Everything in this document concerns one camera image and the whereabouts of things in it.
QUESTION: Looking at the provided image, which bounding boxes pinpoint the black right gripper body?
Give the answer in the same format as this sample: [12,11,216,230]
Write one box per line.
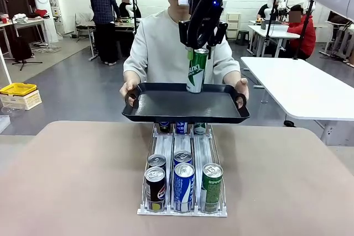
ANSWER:
[189,0,225,48]

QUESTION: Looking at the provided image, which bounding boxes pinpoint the green Chilsung cider can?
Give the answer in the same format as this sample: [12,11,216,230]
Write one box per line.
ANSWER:
[202,163,223,214]
[186,48,210,94]

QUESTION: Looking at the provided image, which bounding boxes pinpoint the black plastic serving tray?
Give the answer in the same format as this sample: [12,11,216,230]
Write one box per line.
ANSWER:
[121,82,251,124]

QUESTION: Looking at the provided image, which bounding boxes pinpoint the person's right forearm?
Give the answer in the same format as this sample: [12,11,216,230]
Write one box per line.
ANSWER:
[123,70,140,85]

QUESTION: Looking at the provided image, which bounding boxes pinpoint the person's left forearm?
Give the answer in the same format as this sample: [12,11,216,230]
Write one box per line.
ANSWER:
[222,71,242,85]

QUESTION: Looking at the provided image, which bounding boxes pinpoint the person in grey sweatshirt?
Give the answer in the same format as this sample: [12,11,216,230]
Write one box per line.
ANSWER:
[123,0,241,85]

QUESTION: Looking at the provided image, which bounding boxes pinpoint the seated person in black top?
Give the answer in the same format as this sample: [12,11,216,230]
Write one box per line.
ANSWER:
[256,3,278,22]

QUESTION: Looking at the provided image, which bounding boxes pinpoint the seated person in black-white top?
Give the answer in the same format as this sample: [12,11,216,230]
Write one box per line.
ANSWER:
[118,0,142,19]

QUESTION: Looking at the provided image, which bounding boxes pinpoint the person in red jacket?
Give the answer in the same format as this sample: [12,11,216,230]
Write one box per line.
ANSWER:
[286,4,317,61]

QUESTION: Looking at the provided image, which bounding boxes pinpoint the person's left hand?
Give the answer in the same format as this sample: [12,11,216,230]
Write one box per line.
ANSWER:
[235,77,249,101]

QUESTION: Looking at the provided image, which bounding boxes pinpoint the person's right hand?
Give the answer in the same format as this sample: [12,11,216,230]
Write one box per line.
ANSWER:
[119,80,139,100]

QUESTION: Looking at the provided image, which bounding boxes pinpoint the white drawer unit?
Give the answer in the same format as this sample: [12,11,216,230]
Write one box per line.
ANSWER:
[226,13,242,31]

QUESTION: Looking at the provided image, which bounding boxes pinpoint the dark round stool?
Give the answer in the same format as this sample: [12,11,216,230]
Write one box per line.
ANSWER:
[236,29,251,46]

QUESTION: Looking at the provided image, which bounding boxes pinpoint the white background work table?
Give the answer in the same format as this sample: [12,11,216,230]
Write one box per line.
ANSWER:
[247,24,301,57]

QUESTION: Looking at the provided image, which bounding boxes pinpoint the man in dark plaid shirt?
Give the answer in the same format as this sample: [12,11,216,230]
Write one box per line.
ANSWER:
[90,0,123,66]

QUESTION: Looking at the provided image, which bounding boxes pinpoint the slim blue Pocari Sweat can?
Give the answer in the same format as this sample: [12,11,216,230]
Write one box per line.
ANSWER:
[175,122,189,134]

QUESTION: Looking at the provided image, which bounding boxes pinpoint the large white table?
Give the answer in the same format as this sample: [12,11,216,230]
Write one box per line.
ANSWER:
[240,56,354,146]

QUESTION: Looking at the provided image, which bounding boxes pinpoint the slim green Chilsung can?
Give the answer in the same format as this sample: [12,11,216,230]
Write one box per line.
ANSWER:
[193,122,207,135]

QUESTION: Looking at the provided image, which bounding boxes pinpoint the clear acrylic can rack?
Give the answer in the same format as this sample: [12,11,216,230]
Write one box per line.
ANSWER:
[137,123,228,217]

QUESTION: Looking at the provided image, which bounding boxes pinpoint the tall white air conditioner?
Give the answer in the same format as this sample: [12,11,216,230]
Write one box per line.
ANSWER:
[29,0,59,42]

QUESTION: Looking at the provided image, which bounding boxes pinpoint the white side table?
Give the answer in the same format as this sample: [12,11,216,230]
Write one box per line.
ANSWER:
[0,17,51,60]

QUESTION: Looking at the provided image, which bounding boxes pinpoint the black tripod stand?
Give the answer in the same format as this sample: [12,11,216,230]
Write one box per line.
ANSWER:
[4,0,44,71]

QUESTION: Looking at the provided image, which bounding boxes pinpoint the yellow plastic crate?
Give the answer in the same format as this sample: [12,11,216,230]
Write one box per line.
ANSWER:
[0,82,38,97]

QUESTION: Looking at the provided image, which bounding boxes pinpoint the white plastic crate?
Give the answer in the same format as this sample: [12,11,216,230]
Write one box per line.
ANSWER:
[0,90,43,111]

